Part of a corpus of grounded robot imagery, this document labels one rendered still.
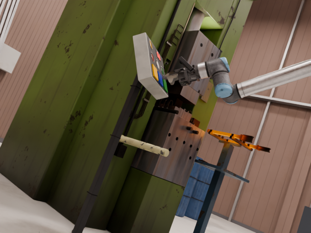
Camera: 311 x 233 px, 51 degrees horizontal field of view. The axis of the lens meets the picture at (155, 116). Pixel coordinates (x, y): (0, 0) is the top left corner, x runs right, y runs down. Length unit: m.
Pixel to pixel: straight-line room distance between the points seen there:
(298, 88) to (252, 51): 1.82
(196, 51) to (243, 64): 7.62
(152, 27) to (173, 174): 1.06
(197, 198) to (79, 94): 3.48
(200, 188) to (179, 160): 3.17
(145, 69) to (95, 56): 0.86
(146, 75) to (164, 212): 1.08
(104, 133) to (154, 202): 0.59
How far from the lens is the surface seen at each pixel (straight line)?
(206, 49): 2.57
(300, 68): 1.90
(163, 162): 2.28
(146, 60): 1.82
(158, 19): 2.42
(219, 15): 2.93
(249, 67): 9.96
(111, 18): 2.70
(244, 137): 2.49
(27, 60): 6.16
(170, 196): 2.42
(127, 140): 2.15
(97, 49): 2.61
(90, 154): 2.31
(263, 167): 8.87
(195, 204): 5.55
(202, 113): 2.82
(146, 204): 2.28
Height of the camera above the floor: 0.50
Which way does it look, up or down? 9 degrees up
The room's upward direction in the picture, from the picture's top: 21 degrees clockwise
